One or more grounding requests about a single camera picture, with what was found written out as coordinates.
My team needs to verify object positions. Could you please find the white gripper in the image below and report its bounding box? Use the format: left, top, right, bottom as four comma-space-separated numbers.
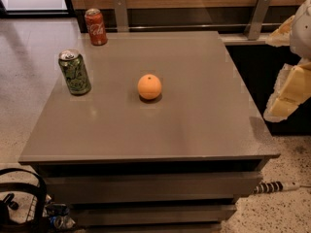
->
263, 0, 311, 122

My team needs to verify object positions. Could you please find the orange fruit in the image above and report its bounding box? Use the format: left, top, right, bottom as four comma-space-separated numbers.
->
137, 74, 162, 100

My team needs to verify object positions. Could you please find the white power strip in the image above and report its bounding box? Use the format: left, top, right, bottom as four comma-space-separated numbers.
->
253, 181, 300, 194

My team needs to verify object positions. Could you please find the red cola can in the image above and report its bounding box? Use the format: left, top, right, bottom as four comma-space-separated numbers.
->
85, 8, 108, 46

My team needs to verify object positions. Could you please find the green soda can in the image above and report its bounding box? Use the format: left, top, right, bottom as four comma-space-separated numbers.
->
58, 50, 91, 96

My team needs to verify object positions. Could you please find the crushed can in basket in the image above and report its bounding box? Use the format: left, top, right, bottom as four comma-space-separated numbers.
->
46, 204, 76, 230

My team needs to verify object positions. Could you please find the right metal bracket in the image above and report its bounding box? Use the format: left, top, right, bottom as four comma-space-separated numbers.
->
244, 0, 271, 41

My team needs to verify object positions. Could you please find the metal bracket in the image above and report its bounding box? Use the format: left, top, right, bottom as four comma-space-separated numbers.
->
244, 0, 271, 41
113, 0, 129, 32

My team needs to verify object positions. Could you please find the metal rail bar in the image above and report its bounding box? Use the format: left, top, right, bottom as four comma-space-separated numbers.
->
106, 22, 283, 31

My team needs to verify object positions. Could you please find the left metal bracket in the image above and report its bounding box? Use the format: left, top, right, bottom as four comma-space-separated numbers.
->
113, 0, 129, 32

